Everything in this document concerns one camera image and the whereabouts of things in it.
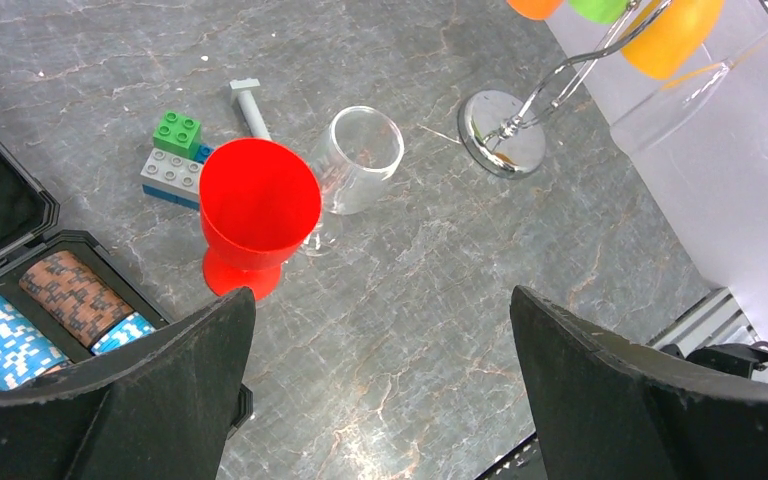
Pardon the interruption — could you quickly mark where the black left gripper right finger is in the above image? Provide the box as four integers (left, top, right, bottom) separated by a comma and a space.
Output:
510, 286, 768, 479

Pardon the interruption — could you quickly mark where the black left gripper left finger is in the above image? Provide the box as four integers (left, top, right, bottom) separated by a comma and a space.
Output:
0, 288, 256, 479

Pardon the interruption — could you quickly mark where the red plastic wine glass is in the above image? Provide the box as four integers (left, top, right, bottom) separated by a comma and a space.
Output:
199, 138, 322, 300

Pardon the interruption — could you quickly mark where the clear wine glass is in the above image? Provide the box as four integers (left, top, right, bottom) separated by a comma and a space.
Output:
610, 1, 768, 156
301, 105, 405, 256

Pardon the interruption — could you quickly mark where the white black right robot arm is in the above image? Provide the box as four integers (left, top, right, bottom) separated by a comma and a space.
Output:
660, 342, 768, 383

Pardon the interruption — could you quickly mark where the yellow plastic wine glass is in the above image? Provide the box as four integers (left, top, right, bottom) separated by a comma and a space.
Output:
621, 0, 725, 80

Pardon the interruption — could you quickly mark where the green plastic wine glass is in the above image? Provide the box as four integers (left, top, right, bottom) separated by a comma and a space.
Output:
568, 0, 629, 25

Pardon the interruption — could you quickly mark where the orange plastic wine glass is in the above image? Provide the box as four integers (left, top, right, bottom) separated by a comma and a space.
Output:
507, 0, 563, 21

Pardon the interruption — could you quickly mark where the blue poker chip row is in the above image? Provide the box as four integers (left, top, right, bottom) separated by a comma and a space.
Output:
91, 312, 155, 355

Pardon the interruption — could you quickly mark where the orange poker chip row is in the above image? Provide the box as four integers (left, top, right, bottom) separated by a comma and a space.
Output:
19, 250, 135, 348

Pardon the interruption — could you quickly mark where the black poker chip case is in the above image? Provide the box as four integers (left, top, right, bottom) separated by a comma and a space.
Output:
0, 142, 253, 446

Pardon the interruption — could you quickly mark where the blue toy brick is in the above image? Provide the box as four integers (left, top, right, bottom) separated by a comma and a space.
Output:
142, 143, 216, 212

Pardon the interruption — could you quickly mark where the green toy brick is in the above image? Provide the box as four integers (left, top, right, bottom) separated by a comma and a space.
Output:
152, 110, 201, 160

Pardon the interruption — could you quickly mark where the grey toy column piece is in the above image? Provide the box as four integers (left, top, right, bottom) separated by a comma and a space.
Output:
229, 78, 272, 140

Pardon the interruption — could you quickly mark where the chrome wire glass rack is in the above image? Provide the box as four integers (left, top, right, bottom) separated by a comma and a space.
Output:
458, 0, 768, 181

